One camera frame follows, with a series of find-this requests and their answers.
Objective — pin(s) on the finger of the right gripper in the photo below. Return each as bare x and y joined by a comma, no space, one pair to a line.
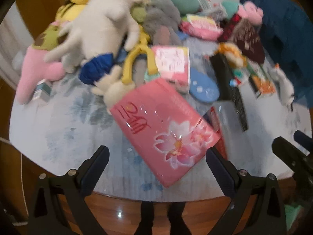
302,139
296,160

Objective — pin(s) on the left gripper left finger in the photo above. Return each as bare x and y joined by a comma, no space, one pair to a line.
46,215

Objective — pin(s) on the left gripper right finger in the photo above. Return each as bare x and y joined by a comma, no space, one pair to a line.
268,213

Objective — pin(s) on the white seagull plush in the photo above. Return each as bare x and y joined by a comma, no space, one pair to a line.
286,88

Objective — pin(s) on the small teal white box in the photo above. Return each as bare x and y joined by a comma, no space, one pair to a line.
42,91

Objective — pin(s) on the black bag roll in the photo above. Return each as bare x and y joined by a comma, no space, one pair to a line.
224,76

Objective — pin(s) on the cream bunny gold dress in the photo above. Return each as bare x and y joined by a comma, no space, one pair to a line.
233,55

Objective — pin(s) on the pink flower tissue pack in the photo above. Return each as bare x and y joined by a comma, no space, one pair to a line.
168,134

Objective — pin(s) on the cream bunny blue dress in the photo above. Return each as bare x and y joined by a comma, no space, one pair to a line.
104,76

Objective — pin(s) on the pastel tissue box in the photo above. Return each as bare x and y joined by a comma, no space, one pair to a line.
173,64

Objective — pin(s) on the green orange medicine box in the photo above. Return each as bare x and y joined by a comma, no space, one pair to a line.
260,82

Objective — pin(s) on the red toothpaste box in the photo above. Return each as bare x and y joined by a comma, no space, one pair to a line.
212,118

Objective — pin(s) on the blue plastic crate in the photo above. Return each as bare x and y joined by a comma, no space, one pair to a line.
286,34

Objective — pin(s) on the pink plush green spotted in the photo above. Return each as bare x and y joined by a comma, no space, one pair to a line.
34,69

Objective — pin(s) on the maroon knit beanie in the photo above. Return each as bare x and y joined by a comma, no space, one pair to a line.
239,31

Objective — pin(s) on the pink pig plush teal body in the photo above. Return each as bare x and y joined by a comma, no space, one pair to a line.
246,10

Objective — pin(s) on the yellow striped plush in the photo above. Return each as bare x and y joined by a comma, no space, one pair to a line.
70,10

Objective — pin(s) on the white plush animal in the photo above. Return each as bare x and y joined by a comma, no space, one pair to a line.
102,27

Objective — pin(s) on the grey plush toy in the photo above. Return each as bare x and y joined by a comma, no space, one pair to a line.
162,23

